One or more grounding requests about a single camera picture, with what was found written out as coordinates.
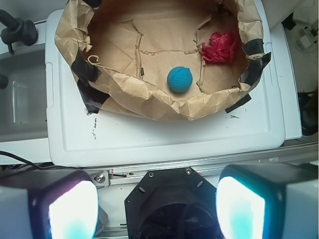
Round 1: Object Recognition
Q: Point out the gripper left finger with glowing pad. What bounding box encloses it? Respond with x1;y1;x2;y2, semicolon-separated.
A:
0;170;99;239

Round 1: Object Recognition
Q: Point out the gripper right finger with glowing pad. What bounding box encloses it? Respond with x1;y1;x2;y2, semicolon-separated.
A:
216;163;319;239

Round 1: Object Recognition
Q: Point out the blue textured ball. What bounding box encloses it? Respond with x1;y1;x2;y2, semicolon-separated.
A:
167;66;193;93

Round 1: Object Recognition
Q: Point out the white plastic bin lid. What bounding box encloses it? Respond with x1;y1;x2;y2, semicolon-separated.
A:
45;10;286;167

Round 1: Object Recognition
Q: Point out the clear plastic container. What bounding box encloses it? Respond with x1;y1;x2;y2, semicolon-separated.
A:
11;80;47;124

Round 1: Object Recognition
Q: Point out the crumpled red paper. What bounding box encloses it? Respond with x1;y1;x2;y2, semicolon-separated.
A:
201;31;240;64

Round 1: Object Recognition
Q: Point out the brown paper bag tray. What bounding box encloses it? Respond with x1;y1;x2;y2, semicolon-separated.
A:
55;0;271;121

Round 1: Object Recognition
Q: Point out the black cable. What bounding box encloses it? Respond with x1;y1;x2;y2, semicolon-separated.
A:
0;150;48;171

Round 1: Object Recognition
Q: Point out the black octagonal mount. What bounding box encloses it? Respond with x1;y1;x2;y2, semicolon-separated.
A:
125;167;223;239

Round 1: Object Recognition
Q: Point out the black faucet handle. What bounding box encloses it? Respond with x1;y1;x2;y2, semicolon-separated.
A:
0;9;38;54

